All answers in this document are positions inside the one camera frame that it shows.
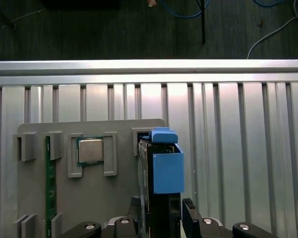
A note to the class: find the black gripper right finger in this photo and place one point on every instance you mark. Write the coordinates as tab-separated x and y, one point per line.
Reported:
191	223

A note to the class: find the grey parts rack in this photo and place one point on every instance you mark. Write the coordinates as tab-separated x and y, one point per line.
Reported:
94	198

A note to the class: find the hard disk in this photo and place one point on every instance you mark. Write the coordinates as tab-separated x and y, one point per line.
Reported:
167	173

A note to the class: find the silver CPU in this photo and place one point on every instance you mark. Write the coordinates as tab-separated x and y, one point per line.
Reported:
90	151

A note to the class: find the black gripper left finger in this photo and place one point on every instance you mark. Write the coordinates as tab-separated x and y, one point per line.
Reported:
135	223

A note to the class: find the green RAM stick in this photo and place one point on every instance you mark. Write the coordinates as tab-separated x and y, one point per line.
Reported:
50	186

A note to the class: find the small pink white tag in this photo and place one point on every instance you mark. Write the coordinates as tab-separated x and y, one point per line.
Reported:
151	2

